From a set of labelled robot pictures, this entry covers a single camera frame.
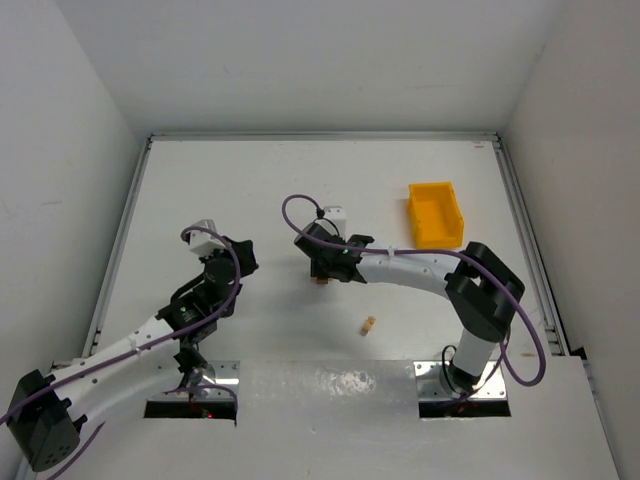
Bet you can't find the yellow plastic bin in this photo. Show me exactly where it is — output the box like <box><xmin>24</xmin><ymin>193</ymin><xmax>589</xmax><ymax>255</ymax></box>
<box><xmin>407</xmin><ymin>182</ymin><xmax>464</xmax><ymax>249</ymax></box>

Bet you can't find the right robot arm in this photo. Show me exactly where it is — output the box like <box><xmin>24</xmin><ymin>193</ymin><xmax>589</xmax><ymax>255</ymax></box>
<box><xmin>294</xmin><ymin>221</ymin><xmax>524</xmax><ymax>397</ymax></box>

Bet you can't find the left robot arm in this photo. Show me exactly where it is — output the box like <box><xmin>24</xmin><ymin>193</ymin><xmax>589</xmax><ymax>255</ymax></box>
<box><xmin>1</xmin><ymin>227</ymin><xmax>258</xmax><ymax>473</ymax></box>

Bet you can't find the small orange wood block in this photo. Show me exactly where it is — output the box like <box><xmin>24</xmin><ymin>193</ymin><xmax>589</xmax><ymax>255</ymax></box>
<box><xmin>360</xmin><ymin>316</ymin><xmax>376</xmax><ymax>336</ymax></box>

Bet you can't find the white front cover board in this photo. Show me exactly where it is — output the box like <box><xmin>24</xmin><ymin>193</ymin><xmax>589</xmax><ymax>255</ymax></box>
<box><xmin>63</xmin><ymin>357</ymin><xmax>618</xmax><ymax>479</ymax></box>

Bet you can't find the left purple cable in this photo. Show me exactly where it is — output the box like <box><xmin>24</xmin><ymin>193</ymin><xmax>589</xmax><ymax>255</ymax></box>
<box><xmin>0</xmin><ymin>225</ymin><xmax>242</xmax><ymax>480</ymax></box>

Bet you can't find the purple cable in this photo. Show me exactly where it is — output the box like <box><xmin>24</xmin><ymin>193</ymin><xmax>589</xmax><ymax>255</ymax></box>
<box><xmin>281</xmin><ymin>193</ymin><xmax>545</xmax><ymax>401</ymax></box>
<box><xmin>0</xmin><ymin>225</ymin><xmax>242</xmax><ymax>480</ymax></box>

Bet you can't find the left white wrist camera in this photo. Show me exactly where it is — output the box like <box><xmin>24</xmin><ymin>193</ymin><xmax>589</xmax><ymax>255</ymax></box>
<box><xmin>185</xmin><ymin>219</ymin><xmax>221</xmax><ymax>258</ymax></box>

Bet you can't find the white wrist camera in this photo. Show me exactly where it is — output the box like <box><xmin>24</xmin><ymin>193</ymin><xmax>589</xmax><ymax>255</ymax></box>
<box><xmin>185</xmin><ymin>219</ymin><xmax>221</xmax><ymax>258</ymax></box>
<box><xmin>316</xmin><ymin>206</ymin><xmax>347</xmax><ymax>239</ymax></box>

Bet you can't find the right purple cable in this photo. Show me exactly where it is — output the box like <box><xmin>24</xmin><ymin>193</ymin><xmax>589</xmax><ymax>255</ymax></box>
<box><xmin>281</xmin><ymin>193</ymin><xmax>545</xmax><ymax>401</ymax></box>

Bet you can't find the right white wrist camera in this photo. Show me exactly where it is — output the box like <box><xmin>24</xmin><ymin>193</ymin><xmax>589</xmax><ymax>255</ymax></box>
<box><xmin>316</xmin><ymin>206</ymin><xmax>347</xmax><ymax>239</ymax></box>

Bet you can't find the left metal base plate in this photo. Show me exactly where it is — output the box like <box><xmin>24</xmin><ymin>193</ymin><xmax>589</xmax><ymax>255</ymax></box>
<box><xmin>188</xmin><ymin>361</ymin><xmax>239</xmax><ymax>402</ymax></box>

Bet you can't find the metal base plate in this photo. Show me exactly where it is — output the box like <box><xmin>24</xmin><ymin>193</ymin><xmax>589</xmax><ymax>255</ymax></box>
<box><xmin>188</xmin><ymin>361</ymin><xmax>239</xmax><ymax>402</ymax></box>
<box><xmin>414</xmin><ymin>361</ymin><xmax>508</xmax><ymax>403</ymax></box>

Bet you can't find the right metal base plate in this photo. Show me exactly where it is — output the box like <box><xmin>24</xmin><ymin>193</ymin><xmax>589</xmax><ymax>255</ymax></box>
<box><xmin>414</xmin><ymin>361</ymin><xmax>508</xmax><ymax>403</ymax></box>

